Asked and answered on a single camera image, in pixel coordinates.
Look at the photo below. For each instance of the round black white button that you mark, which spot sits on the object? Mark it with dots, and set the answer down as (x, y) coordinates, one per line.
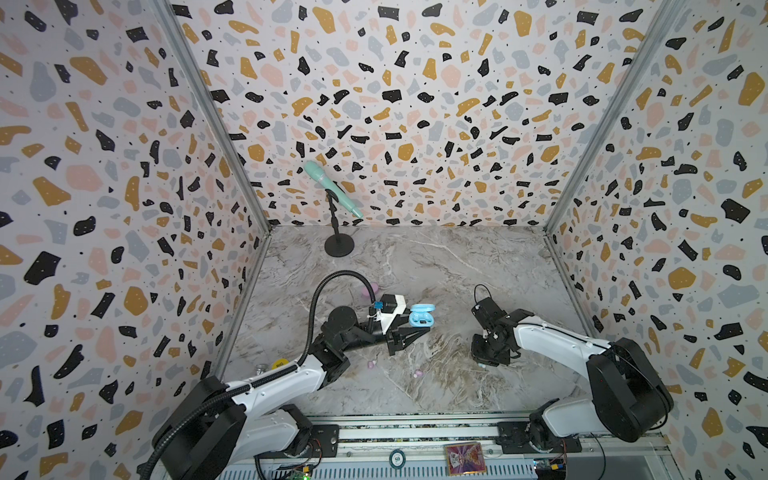
(397, 459)

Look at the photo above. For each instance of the black microphone stand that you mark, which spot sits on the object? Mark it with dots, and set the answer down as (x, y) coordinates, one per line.
(338, 244)

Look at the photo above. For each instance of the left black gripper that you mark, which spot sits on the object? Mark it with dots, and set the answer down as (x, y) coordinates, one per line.
(396, 339)

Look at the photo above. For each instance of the colourful square card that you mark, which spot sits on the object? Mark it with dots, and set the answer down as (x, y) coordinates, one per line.
(465, 459)

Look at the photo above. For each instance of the yellow round object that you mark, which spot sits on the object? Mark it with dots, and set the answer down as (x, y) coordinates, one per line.
(279, 363)

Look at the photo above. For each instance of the mint green microphone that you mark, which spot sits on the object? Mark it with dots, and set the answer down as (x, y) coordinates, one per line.
(316, 172)

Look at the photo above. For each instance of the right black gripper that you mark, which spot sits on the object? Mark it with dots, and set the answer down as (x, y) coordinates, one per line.
(478, 355)

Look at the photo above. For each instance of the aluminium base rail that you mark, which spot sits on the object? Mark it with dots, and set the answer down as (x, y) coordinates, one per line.
(358, 447)

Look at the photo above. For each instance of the blue earbud case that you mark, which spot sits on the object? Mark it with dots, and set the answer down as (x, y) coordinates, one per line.
(421, 315)

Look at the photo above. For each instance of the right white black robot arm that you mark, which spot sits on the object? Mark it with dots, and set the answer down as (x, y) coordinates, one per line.
(626, 396)

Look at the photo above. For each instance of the pink earbud case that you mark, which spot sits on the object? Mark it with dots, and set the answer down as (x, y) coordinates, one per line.
(374, 287)

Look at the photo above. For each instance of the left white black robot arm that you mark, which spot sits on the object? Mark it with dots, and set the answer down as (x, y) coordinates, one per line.
(220, 423)

